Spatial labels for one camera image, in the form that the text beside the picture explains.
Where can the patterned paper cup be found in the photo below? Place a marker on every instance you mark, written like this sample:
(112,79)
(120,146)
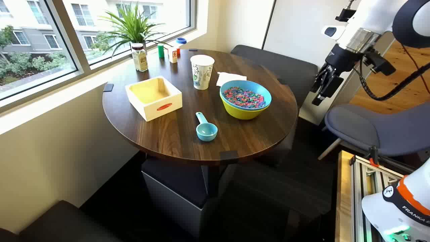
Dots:
(202,71)

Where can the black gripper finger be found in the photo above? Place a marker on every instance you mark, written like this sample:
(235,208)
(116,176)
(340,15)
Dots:
(319,88)
(332,84)

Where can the black mounted device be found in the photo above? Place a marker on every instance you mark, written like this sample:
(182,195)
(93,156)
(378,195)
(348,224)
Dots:
(345,13)

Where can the dark grey cushioned bench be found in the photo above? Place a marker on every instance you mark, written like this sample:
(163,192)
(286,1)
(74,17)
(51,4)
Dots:
(277,67)
(62,223)

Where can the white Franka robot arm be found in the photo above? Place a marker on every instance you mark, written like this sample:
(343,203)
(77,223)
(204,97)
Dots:
(380,13)

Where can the white and yellow wooden box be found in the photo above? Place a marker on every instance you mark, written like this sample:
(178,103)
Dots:
(156,107)

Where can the blue round cap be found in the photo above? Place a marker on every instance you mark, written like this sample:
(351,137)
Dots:
(182,40)

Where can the small black flat object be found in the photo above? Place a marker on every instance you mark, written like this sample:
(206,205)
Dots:
(109,86)

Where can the blue measuring scoop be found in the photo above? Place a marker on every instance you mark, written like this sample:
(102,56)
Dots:
(207,130)

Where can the glass jar with dark lid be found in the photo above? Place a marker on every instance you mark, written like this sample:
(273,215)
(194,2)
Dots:
(140,60)

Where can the white printed cube block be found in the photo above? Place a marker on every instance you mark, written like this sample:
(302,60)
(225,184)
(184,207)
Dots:
(172,55)

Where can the wooden cart with aluminium rails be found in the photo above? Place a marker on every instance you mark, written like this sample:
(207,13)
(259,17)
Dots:
(358,196)

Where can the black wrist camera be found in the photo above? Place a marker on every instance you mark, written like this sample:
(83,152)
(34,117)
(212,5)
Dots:
(378,60)

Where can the grey window frame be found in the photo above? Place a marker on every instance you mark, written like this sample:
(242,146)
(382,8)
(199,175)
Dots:
(69,40)

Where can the potted green plant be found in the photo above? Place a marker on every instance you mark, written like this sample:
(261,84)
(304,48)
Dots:
(129,24)

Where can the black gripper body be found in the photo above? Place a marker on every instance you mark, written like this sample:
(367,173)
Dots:
(343,58)

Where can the white paper napkin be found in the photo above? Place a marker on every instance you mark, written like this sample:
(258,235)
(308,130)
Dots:
(229,78)

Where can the colorful beads substance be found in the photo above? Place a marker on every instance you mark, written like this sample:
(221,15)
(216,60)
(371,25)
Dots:
(243,97)

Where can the grey blue chair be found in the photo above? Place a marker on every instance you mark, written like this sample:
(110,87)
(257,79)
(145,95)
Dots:
(380,127)

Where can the red block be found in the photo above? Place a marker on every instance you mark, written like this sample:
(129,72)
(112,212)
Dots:
(179,51)

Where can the blue and yellow bowl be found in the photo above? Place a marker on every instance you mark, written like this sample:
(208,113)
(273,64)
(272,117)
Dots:
(243,111)

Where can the green block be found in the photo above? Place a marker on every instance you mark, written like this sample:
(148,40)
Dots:
(160,51)

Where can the grey cube ottoman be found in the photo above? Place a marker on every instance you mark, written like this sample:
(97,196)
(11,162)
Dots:
(175,196)

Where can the white apartment building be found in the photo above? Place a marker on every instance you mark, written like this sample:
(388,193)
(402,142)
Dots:
(27,17)

